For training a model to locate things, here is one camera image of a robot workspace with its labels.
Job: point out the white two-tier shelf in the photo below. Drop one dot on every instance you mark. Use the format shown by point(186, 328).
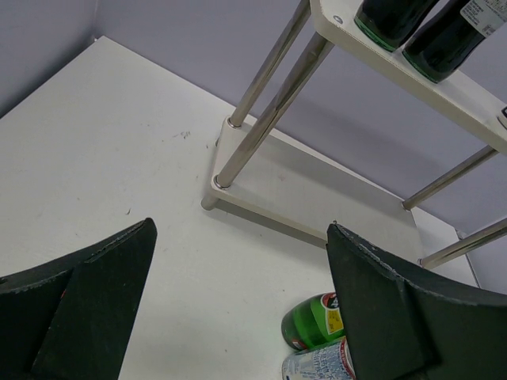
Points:
point(258, 168)

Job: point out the left Coca-Cola glass bottle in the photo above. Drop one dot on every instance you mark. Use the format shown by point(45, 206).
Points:
point(390, 23)

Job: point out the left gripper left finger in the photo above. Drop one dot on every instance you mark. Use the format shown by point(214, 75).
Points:
point(72, 317)

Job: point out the coca-cola glass bottle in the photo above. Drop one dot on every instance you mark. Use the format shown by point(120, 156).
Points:
point(390, 23)
point(444, 43)

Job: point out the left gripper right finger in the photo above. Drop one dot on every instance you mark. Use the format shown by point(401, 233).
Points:
point(405, 322)

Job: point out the right Coca-Cola glass bottle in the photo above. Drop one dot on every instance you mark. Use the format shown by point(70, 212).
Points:
point(444, 43)

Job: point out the Red Bull can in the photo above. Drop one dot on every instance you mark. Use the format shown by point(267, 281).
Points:
point(329, 361)

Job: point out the rear green glass bottle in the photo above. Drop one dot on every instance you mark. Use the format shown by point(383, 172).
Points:
point(314, 322)

